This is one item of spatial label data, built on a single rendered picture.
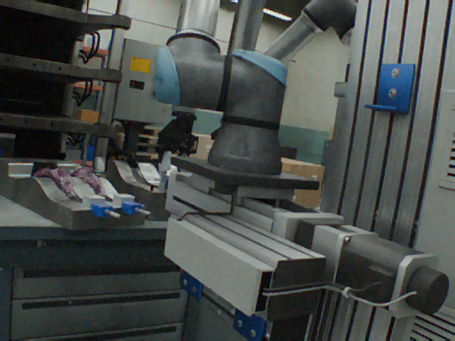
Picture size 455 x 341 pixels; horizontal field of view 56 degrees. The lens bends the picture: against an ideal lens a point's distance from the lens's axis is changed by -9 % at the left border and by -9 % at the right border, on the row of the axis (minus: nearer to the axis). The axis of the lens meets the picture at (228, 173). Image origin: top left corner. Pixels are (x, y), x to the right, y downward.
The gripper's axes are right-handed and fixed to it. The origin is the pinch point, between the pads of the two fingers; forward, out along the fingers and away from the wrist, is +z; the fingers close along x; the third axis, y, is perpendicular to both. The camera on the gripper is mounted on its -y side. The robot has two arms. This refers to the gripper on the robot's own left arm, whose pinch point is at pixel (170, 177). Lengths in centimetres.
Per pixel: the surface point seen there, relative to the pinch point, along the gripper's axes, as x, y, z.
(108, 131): 5, -70, -8
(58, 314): -34, 3, 42
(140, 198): -7.1, -4.5, 7.9
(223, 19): 452, -671, -236
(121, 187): -7.1, -20.4, 7.7
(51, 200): -38.0, 3.0, 7.9
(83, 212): -31.6, 12.5, 8.7
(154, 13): 295, -670, -208
